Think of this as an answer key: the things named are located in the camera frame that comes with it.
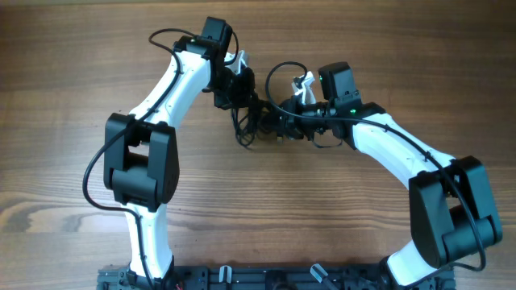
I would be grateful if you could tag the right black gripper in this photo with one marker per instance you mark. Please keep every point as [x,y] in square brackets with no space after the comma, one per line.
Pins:
[291,121]

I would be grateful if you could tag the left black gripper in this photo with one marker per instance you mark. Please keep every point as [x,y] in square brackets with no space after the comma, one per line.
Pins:
[246,97]

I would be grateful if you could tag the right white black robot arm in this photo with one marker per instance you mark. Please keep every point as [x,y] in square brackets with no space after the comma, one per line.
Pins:
[452,209]

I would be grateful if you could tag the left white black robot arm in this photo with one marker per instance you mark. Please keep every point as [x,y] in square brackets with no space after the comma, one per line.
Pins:
[141,165]

